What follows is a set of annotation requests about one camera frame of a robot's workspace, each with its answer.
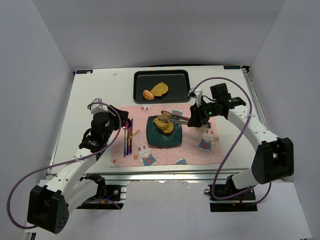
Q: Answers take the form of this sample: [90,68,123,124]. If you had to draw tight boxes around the metal tongs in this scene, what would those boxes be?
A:
[157,110,212,129]

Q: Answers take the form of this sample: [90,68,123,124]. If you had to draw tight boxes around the heart bread slice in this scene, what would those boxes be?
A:
[153,117,174,135]

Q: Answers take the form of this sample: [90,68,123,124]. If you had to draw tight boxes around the small round bread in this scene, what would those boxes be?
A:
[154,117,171,130]

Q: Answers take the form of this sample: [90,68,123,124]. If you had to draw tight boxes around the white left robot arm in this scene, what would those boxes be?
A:
[27,106,129,234]

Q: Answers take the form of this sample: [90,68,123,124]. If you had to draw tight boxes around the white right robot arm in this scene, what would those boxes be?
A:
[187,83,294,200]

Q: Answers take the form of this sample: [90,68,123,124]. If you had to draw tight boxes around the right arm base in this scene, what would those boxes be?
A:
[203,184,258,213]

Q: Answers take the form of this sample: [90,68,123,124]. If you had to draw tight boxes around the lower bread slice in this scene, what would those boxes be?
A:
[150,82,169,97]

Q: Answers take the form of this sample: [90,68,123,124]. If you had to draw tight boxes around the iridescent knife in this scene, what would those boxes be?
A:
[128,118,133,155]

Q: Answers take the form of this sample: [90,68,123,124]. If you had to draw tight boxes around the iridescent spoon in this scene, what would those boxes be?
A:
[123,126,128,158]

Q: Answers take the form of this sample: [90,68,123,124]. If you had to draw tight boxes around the pink bunny placemat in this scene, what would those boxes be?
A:
[110,104,224,168]

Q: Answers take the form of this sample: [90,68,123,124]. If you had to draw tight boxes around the teal square plate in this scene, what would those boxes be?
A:
[146,115,183,148]

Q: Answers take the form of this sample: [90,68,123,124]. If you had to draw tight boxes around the sesame bun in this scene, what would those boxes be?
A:
[142,90,155,101]

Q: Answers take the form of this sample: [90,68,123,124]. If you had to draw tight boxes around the black baking tray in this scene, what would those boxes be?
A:
[133,69,191,104]

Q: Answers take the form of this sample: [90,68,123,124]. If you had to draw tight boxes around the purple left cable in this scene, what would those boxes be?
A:
[6,102,124,230]

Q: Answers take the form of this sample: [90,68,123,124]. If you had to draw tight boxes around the purple cable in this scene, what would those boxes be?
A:
[6,102,124,230]
[193,76,273,204]

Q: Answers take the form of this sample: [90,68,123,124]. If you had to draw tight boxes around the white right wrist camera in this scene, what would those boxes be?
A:
[188,87,203,107]

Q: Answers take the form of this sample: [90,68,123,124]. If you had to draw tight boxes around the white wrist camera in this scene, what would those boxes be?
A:
[87,98,108,115]
[188,87,203,107]

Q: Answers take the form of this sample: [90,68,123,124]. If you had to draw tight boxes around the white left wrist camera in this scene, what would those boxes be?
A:
[87,98,108,115]

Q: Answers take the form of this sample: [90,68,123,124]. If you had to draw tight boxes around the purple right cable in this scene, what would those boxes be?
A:
[193,76,273,204]

